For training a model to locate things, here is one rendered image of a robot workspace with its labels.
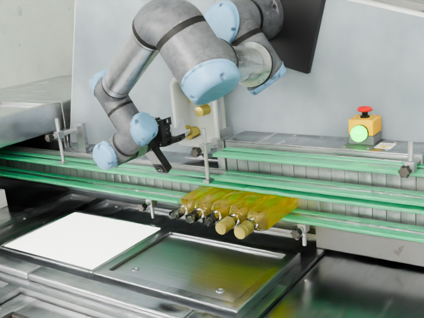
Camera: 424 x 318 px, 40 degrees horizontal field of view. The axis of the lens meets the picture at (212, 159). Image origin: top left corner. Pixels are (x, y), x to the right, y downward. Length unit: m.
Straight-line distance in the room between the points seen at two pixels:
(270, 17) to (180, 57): 0.58
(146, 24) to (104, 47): 1.00
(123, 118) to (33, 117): 0.89
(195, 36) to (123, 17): 0.98
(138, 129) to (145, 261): 0.42
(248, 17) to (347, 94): 0.36
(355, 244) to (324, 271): 0.12
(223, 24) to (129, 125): 0.36
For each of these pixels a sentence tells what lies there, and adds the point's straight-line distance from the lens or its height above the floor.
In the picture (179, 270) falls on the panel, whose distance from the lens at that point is 1.60.
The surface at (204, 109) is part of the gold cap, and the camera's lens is 1.88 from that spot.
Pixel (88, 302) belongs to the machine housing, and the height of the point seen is 1.41.
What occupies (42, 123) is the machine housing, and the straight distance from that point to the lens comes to 2.36.
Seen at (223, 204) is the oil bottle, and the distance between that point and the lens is 1.59.
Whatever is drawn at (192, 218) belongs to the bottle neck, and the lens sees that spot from 1.58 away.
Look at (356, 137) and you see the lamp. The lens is 1.60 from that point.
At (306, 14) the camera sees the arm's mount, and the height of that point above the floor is 0.78.
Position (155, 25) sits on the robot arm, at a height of 1.40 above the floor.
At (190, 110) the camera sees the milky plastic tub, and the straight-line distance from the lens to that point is 1.95.
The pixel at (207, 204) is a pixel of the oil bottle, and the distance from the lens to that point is 1.62.
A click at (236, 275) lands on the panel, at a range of 1.55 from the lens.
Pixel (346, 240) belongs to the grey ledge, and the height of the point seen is 0.88.
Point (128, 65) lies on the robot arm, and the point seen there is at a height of 1.32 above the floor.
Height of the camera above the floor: 2.30
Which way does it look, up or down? 52 degrees down
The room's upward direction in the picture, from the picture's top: 116 degrees counter-clockwise
